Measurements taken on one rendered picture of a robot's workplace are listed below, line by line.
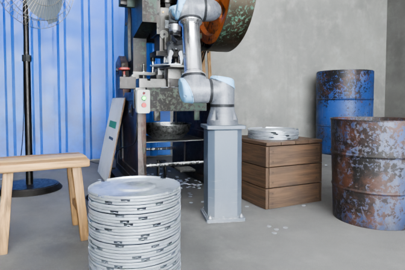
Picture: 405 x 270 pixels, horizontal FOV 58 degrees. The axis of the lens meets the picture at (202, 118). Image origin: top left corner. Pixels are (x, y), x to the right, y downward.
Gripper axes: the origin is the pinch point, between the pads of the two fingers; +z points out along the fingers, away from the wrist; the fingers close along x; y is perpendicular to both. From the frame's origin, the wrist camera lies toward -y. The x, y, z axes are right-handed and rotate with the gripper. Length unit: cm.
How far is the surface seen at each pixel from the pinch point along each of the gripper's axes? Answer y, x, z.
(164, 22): 13.7, 3.5, -27.7
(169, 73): 4.5, 2.8, 6.3
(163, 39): 13.6, 4.3, -16.7
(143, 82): 7.6, 18.7, 11.9
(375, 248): -115, -44, 80
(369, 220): -99, -58, 76
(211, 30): 29, -37, -29
